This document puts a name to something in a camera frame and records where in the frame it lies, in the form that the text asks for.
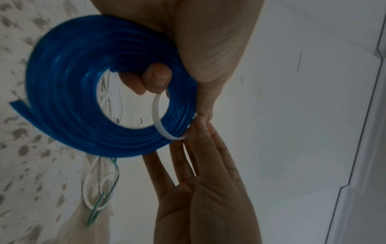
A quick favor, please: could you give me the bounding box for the person's left hand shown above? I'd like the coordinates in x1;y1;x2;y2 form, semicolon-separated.
90;0;265;121

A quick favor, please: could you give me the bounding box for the person's right hand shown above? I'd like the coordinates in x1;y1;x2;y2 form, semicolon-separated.
142;115;263;244

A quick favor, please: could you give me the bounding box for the green wire coil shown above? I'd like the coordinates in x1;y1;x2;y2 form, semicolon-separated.
86;157;121;227

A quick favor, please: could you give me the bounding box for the white cable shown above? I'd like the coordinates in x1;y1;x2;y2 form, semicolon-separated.
82;70;122;211

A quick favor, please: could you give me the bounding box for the blue wire coil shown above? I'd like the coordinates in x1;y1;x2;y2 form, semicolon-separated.
9;14;198;159

